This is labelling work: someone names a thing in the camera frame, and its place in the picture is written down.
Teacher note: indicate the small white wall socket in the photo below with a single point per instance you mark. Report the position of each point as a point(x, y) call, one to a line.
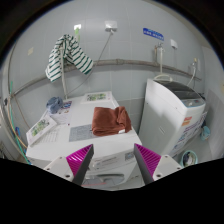
point(174, 44)

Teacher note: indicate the blue wall sign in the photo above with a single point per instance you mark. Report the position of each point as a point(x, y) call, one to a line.
point(153, 34)

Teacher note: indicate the white wall socket box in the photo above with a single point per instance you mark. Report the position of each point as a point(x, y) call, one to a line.
point(111, 26)

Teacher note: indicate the blue-grey crumpled cloth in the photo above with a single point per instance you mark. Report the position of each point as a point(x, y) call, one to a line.
point(54, 105)

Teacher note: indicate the small booklet with green picture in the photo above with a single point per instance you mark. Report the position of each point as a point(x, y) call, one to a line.
point(96, 97)

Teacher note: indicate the green white striped garment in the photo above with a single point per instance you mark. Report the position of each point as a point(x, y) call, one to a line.
point(80, 60)

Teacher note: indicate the metal wall tap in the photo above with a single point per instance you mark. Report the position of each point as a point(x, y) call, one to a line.
point(160, 60)

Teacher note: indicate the white printed paper sheet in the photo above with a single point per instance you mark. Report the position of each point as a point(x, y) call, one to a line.
point(56, 133)

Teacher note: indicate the colourful leaflet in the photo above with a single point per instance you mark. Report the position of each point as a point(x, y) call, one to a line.
point(66, 106)

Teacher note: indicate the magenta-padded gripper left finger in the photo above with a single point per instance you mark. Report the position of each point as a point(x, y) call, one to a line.
point(78, 161)

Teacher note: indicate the white top-loading washing machine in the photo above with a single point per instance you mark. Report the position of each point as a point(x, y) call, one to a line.
point(166, 113)

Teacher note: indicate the white front-loading washing machine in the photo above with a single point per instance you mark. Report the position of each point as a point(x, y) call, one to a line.
point(110, 150)

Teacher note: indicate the grey horizontal wall pipe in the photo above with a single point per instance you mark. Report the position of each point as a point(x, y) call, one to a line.
point(133, 62)

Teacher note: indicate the white upright drain pipe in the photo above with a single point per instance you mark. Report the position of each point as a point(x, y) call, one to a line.
point(63, 83)

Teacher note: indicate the grey printed sheet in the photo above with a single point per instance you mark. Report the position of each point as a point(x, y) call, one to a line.
point(80, 133)

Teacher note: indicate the brown towel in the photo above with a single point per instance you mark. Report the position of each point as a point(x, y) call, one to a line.
point(110, 120)

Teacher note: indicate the teal plastic basin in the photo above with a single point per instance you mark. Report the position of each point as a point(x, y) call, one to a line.
point(189, 158)

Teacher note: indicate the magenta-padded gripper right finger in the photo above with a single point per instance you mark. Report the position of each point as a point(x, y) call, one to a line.
point(148, 160)

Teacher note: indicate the large booklet with green picture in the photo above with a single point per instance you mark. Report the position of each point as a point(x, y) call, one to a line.
point(40, 128)

